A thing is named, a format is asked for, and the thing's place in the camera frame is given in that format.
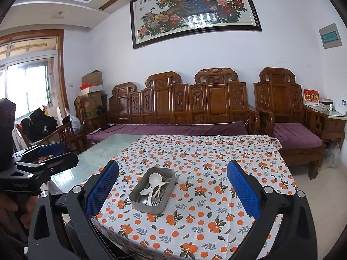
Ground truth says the white plastic bag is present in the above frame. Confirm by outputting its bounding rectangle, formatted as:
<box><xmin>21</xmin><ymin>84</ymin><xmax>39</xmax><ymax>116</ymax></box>
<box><xmin>64</xmin><ymin>108</ymin><xmax>82</xmax><ymax>134</ymax></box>

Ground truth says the rectangular metal tray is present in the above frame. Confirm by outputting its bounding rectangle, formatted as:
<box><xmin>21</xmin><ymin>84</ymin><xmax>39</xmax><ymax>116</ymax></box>
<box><xmin>128</xmin><ymin>167</ymin><xmax>176</xmax><ymax>214</ymax></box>

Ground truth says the wooden side table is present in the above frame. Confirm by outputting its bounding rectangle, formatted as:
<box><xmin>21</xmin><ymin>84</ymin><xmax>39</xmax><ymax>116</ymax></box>
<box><xmin>304</xmin><ymin>104</ymin><xmax>347</xmax><ymax>144</ymax></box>

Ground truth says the brown cardboard box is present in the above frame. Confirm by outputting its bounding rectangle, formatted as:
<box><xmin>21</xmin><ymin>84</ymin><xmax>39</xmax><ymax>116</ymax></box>
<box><xmin>82</xmin><ymin>70</ymin><xmax>103</xmax><ymax>87</ymax></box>

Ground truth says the orange fruit print tablecloth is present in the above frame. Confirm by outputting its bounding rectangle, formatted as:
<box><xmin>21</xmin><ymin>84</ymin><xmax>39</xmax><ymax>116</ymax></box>
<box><xmin>91</xmin><ymin>135</ymin><xmax>299</xmax><ymax>260</ymax></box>

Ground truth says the red gift box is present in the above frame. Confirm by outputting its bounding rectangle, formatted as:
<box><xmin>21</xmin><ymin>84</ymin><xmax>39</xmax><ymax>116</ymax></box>
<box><xmin>303</xmin><ymin>89</ymin><xmax>320</xmax><ymax>106</ymax></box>

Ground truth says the short purple seat cushion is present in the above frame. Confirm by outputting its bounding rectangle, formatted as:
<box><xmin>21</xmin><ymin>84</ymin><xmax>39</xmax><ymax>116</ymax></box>
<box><xmin>272</xmin><ymin>123</ymin><xmax>323</xmax><ymax>149</ymax></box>

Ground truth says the window with wooden frame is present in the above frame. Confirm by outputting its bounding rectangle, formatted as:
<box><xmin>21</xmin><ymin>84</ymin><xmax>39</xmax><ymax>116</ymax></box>
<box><xmin>0</xmin><ymin>30</ymin><xmax>67</xmax><ymax>120</ymax></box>

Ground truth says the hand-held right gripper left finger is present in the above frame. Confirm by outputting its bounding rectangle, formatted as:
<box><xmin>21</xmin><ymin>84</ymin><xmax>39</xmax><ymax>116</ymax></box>
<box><xmin>27</xmin><ymin>160</ymin><xmax>120</xmax><ymax>260</ymax></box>

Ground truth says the clear plastic bag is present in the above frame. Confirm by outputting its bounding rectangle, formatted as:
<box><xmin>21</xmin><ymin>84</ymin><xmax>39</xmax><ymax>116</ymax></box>
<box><xmin>324</xmin><ymin>141</ymin><xmax>341</xmax><ymax>168</ymax></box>

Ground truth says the white router box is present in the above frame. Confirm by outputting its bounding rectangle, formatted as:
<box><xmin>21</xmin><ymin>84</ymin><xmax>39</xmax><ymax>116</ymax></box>
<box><xmin>335</xmin><ymin>99</ymin><xmax>347</xmax><ymax>115</ymax></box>

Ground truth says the long purple seat cushion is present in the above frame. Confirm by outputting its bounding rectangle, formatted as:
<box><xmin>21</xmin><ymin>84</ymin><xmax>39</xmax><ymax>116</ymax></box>
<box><xmin>87</xmin><ymin>121</ymin><xmax>249</xmax><ymax>141</ymax></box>

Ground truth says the carved wooden sofa bench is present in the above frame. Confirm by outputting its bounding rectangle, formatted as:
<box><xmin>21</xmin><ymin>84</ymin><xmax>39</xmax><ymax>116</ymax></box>
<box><xmin>86</xmin><ymin>68</ymin><xmax>261</xmax><ymax>152</ymax></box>

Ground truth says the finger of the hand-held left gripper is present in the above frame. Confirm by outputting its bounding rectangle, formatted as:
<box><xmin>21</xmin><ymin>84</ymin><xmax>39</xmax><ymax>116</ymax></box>
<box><xmin>12</xmin><ymin>141</ymin><xmax>65</xmax><ymax>164</ymax></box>
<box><xmin>15</xmin><ymin>152</ymin><xmax>80</xmax><ymax>185</ymax></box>

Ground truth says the wooden dining chair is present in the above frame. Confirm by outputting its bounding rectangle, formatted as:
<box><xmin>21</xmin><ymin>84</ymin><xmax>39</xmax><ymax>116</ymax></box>
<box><xmin>41</xmin><ymin>122</ymin><xmax>82</xmax><ymax>155</ymax></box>

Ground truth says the white flat box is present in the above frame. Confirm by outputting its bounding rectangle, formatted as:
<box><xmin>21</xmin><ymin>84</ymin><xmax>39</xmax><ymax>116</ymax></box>
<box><xmin>80</xmin><ymin>85</ymin><xmax>104</xmax><ymax>96</ymax></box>

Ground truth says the carved wooden armchair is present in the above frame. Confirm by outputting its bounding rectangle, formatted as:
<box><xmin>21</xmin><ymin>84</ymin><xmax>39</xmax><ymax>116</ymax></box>
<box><xmin>253</xmin><ymin>67</ymin><xmax>327</xmax><ymax>179</ymax></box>
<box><xmin>74</xmin><ymin>95</ymin><xmax>109</xmax><ymax>152</ymax></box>

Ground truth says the large printed cardboard box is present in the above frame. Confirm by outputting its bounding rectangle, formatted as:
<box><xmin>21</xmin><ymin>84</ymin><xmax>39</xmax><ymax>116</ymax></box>
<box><xmin>81</xmin><ymin>92</ymin><xmax>107</xmax><ymax>117</ymax></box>

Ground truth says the framed peacock flower painting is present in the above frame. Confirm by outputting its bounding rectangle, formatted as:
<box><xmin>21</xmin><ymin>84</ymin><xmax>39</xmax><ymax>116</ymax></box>
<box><xmin>129</xmin><ymin>0</ymin><xmax>263</xmax><ymax>50</ymax></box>

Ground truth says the white wall panel box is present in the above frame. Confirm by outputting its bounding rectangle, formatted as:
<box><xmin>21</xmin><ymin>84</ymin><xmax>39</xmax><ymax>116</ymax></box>
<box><xmin>318</xmin><ymin>23</ymin><xmax>342</xmax><ymax>50</ymax></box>

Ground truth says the white plastic ladle spoon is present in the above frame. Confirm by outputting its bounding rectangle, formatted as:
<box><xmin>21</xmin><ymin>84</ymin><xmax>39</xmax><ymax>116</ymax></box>
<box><xmin>148</xmin><ymin>173</ymin><xmax>161</xmax><ymax>205</ymax></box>
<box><xmin>153</xmin><ymin>181</ymin><xmax>170</xmax><ymax>199</ymax></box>

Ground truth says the pile of black clothes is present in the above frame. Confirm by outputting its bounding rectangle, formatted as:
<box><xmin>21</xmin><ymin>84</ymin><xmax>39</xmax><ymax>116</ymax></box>
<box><xmin>21</xmin><ymin>110</ymin><xmax>59</xmax><ymax>143</ymax></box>

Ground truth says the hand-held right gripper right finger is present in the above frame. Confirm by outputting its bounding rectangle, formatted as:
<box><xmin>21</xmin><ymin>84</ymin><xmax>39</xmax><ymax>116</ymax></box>
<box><xmin>217</xmin><ymin>160</ymin><xmax>318</xmax><ymax>260</ymax></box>

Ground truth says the person's left hand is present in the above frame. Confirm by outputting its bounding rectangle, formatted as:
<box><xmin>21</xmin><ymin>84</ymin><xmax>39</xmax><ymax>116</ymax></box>
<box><xmin>0</xmin><ymin>193</ymin><xmax>38</xmax><ymax>231</ymax></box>

